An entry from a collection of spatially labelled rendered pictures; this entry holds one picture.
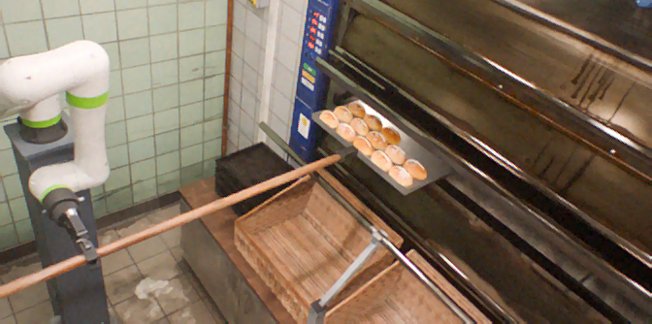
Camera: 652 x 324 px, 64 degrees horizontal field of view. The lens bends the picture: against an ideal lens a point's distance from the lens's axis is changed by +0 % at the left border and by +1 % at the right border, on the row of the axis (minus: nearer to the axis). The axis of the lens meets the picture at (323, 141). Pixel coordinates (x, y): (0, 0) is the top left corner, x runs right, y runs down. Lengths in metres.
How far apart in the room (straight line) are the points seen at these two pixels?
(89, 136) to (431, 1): 1.17
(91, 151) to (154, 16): 1.14
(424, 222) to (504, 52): 0.77
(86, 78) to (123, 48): 1.21
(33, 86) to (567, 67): 1.40
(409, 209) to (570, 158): 0.72
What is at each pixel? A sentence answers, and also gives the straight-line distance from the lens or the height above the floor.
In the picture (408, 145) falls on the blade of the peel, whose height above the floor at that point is 1.18.
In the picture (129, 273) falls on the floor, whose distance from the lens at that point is 3.11.
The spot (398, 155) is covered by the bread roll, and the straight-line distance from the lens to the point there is 2.00.
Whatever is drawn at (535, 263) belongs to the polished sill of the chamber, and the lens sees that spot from 1.87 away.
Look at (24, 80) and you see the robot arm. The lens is 1.48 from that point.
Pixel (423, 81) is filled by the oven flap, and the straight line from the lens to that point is 1.90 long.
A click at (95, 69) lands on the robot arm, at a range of 1.54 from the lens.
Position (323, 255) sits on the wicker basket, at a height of 0.59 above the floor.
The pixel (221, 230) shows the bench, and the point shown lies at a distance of 2.49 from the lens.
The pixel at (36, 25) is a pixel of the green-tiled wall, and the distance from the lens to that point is 2.59.
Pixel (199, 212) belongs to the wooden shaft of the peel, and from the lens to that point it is 1.67.
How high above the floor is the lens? 2.38
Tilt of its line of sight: 35 degrees down
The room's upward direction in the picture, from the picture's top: 10 degrees clockwise
